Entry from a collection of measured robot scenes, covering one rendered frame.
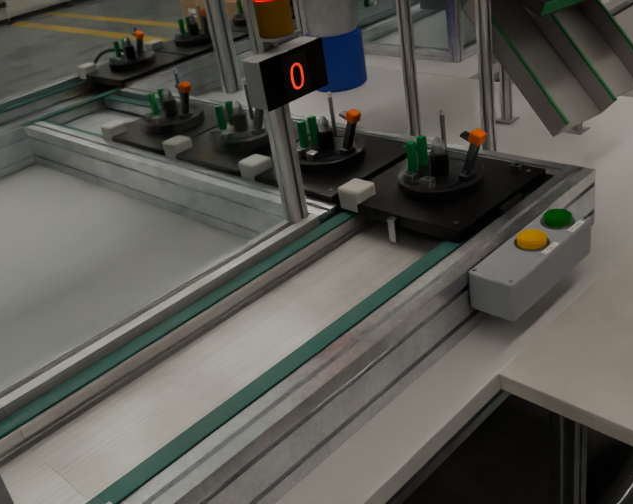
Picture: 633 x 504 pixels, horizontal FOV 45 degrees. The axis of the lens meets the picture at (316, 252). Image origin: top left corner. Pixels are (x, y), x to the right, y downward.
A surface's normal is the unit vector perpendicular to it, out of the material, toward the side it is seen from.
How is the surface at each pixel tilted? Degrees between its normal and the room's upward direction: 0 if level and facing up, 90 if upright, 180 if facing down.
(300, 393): 0
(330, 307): 0
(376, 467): 0
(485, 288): 90
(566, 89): 45
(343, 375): 90
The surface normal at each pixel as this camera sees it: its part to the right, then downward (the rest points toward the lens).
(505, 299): -0.69, 0.44
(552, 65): 0.30, -0.39
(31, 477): -0.15, -0.86
